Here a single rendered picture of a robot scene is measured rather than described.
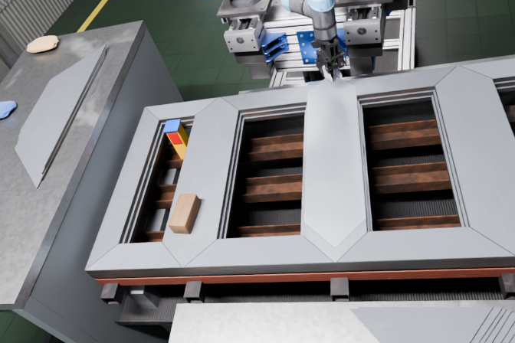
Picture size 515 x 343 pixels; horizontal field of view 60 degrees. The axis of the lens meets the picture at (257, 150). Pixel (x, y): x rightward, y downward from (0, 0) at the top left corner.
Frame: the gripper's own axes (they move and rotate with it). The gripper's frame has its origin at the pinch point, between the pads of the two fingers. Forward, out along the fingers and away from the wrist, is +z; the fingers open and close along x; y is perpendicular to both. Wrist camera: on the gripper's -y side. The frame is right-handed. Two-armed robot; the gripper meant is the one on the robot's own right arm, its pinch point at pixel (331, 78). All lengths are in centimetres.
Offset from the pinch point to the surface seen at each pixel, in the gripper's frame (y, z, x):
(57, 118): -26, -15, -96
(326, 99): 3.1, 5.4, -4.6
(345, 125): 18.7, 5.4, -5.1
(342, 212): 49, 5, -23
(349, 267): 64, 9, -29
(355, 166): 36.2, 5.4, -11.2
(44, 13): -362, 78, -153
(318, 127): 14.3, 5.5, -13.2
